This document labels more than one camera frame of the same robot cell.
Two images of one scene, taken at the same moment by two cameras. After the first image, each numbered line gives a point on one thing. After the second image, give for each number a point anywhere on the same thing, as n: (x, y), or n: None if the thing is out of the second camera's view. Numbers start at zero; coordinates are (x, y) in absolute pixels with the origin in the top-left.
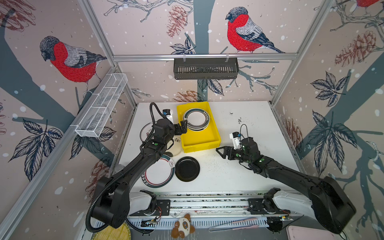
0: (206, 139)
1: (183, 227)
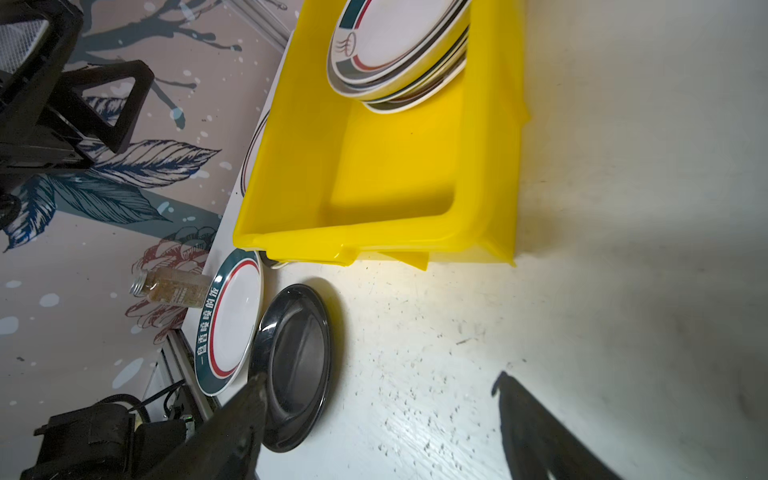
0: (330, 178)
1: None
